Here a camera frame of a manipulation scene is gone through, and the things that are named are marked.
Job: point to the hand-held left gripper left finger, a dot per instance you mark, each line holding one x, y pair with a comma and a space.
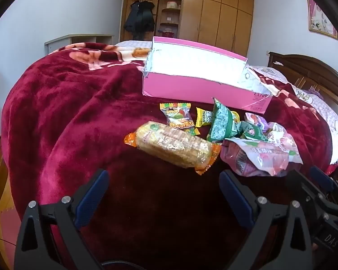
91, 199

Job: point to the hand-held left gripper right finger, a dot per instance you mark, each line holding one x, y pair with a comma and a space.
236, 199

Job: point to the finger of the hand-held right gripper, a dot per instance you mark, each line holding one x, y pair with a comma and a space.
322, 178
304, 185

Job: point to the pink snack bag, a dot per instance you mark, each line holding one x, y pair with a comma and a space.
250, 160

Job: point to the white pink drink pouch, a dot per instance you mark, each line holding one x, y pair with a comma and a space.
281, 143

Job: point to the dark green snack packet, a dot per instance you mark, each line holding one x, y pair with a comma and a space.
252, 130

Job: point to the green snack bag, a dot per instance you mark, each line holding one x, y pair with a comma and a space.
221, 121

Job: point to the purple tin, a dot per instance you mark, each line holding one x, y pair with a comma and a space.
255, 119

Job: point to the cracker packet with orange ends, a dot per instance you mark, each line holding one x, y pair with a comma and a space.
171, 146

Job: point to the yellow candy packet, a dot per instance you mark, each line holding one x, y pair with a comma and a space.
204, 117

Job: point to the colourful candy packet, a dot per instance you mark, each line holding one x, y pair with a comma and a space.
179, 118

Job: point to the pink cardboard box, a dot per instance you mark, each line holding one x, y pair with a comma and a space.
186, 90

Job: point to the red floral blanket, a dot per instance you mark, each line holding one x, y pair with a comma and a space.
73, 118

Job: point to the foam floor mat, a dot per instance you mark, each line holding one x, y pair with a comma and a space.
5, 222

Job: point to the dark wooden headboard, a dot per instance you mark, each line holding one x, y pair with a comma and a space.
312, 70

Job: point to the white bookshelf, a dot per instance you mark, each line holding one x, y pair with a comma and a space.
73, 40

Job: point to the red basket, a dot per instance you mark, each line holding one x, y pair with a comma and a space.
168, 33

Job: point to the wooden wardrobe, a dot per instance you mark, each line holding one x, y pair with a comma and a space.
214, 19

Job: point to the black coat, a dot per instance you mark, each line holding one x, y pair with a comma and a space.
138, 19

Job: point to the round beige box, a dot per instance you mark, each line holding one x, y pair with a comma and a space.
171, 5

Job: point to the wall poster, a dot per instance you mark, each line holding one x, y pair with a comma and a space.
322, 19

